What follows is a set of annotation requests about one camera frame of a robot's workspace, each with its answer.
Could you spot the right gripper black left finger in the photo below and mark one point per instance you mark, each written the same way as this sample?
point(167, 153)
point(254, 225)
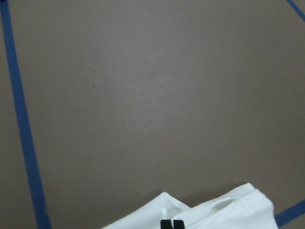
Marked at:
point(166, 224)

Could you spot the white printed t-shirt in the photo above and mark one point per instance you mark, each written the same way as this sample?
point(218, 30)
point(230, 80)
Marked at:
point(244, 207)

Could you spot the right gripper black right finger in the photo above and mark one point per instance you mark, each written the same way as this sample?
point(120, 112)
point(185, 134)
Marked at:
point(178, 224)

